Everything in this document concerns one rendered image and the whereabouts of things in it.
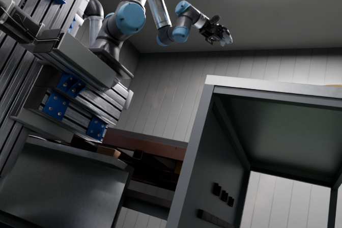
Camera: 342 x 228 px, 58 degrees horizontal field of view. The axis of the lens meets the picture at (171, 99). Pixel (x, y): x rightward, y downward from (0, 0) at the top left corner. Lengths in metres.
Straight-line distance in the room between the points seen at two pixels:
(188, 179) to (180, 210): 0.10
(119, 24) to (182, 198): 0.71
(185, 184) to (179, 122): 3.77
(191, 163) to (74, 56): 0.53
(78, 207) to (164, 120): 3.51
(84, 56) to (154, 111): 4.12
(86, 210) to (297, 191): 2.91
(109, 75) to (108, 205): 0.65
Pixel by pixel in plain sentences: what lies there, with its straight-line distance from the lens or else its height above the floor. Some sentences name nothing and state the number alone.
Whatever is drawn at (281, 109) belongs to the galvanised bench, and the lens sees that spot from 1.37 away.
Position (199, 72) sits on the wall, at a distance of 5.10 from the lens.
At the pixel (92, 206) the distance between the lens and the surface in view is 1.57.
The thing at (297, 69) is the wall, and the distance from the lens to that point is 4.65.
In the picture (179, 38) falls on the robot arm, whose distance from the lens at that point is 1.48.
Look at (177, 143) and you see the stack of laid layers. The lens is 1.55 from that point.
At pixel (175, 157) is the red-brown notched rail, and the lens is 1.48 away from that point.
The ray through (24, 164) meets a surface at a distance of 1.90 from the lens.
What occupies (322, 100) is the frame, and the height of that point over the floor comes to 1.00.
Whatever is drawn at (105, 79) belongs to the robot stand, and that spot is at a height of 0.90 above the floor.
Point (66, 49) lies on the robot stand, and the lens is 1.04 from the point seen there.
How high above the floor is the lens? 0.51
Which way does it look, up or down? 20 degrees up
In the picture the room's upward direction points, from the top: 17 degrees clockwise
